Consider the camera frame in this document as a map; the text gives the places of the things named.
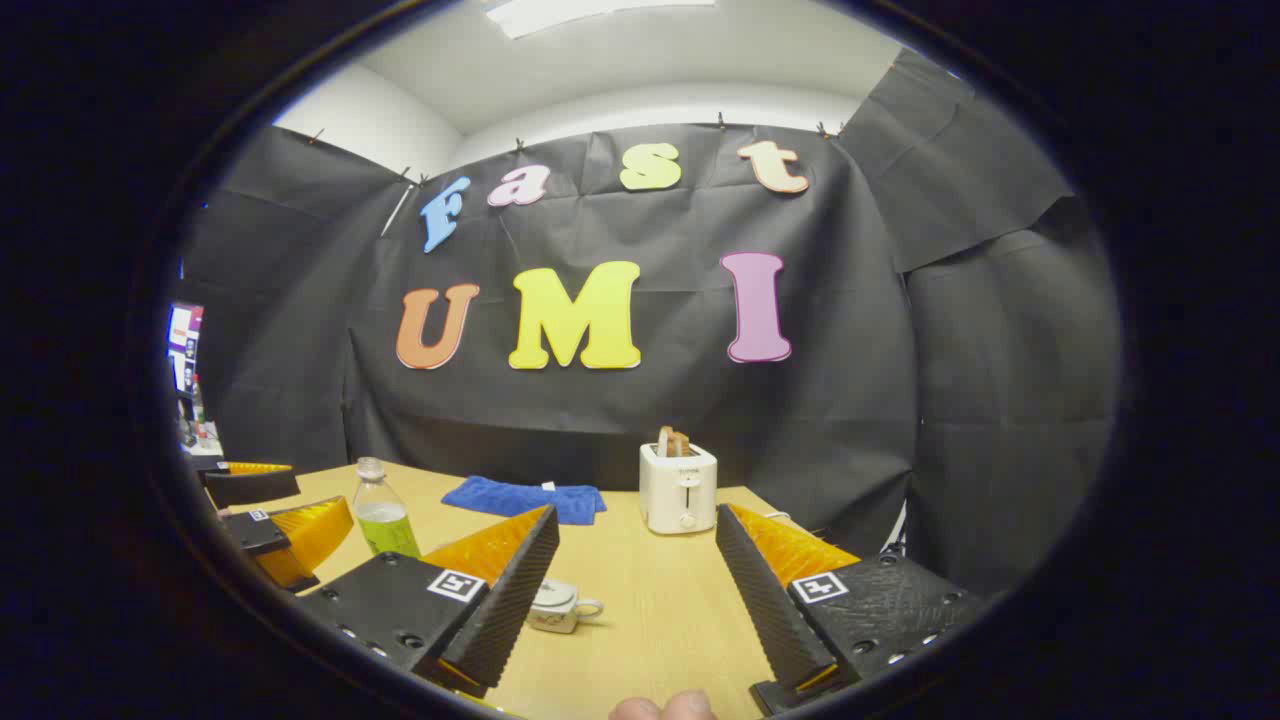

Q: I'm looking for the blue towel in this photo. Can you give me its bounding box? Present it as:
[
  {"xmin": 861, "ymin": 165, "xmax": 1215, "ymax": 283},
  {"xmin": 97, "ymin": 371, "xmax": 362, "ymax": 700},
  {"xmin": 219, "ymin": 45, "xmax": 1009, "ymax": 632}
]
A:
[{"xmin": 441, "ymin": 475, "xmax": 608, "ymax": 526}]

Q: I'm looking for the computer monitor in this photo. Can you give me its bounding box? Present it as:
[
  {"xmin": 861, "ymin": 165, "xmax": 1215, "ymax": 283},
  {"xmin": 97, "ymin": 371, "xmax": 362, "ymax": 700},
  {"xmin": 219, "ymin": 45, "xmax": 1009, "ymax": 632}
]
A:
[{"xmin": 167, "ymin": 303, "xmax": 206, "ymax": 393}]

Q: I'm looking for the white toaster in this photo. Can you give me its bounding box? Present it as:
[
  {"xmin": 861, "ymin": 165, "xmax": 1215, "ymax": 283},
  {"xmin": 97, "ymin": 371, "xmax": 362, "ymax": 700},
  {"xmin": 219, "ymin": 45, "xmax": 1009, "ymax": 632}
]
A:
[{"xmin": 639, "ymin": 442, "xmax": 719, "ymax": 536}]

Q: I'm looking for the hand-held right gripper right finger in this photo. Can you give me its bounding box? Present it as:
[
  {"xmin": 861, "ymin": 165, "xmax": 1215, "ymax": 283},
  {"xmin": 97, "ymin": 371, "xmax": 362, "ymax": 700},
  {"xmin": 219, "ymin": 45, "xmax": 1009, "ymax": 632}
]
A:
[{"xmin": 715, "ymin": 503, "xmax": 986, "ymax": 716}]

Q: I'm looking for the green label water bottle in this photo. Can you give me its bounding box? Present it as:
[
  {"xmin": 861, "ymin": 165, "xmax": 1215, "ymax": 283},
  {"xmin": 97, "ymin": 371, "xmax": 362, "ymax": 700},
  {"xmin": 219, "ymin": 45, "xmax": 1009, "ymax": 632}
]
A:
[{"xmin": 353, "ymin": 457, "xmax": 423, "ymax": 559}]

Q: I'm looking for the white ceramic teacup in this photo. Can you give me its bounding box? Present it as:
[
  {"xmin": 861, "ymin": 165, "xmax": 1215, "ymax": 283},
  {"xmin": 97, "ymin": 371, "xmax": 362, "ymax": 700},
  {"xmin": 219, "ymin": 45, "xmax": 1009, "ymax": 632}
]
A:
[{"xmin": 525, "ymin": 590, "xmax": 606, "ymax": 635}]

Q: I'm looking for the ceiling light panel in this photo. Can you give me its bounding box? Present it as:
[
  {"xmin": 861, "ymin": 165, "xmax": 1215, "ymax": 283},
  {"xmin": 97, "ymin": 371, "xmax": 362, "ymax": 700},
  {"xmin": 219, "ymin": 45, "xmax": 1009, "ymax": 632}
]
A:
[{"xmin": 485, "ymin": 0, "xmax": 716, "ymax": 41}]

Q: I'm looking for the black backdrop cloth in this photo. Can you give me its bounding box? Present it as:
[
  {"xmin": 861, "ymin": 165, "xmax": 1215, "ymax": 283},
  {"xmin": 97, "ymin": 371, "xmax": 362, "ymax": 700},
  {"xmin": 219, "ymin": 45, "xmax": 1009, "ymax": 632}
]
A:
[{"xmin": 175, "ymin": 48, "xmax": 1121, "ymax": 601}]

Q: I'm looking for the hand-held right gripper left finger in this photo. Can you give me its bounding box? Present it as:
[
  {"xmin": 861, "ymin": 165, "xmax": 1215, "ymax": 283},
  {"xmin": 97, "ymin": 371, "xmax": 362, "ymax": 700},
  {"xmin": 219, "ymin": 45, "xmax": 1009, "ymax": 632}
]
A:
[{"xmin": 297, "ymin": 505, "xmax": 561, "ymax": 699}]

